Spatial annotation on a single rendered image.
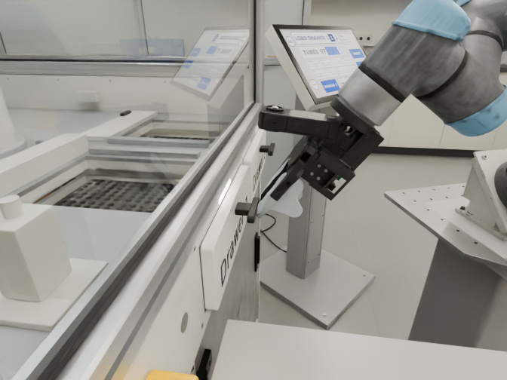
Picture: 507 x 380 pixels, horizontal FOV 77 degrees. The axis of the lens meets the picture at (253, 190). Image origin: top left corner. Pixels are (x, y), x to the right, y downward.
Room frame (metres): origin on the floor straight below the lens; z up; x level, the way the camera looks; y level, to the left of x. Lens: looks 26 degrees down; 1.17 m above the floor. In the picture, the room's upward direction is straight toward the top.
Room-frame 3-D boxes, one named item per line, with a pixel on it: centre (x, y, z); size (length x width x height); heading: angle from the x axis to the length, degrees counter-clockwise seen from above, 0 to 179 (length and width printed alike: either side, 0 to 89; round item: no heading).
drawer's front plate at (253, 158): (0.78, -0.01, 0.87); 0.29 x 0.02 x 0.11; 172
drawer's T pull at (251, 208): (0.47, 0.01, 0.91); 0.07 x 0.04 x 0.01; 172
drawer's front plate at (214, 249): (0.47, 0.04, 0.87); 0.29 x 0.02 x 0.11; 172
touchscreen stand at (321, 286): (1.33, -0.30, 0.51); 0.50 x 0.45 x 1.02; 45
